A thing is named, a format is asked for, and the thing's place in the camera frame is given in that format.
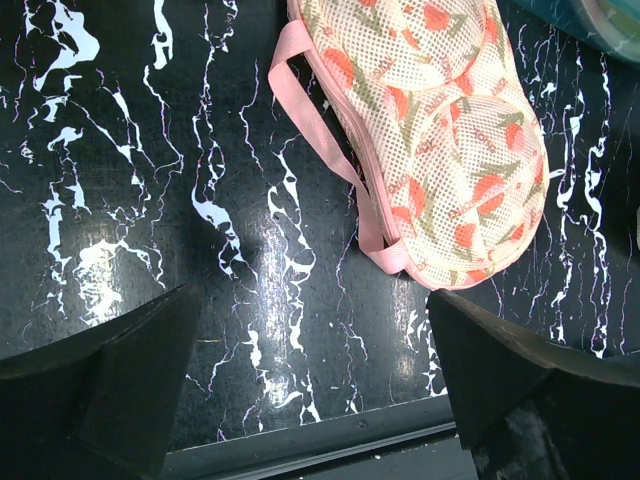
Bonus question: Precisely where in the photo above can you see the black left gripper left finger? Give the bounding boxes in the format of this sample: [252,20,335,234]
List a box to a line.
[1,285,201,479]

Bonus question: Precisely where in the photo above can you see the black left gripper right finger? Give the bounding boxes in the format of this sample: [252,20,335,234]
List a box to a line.
[427,290,639,479]

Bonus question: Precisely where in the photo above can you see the teal plastic dish tray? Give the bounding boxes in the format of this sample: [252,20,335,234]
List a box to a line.
[516,0,639,67]

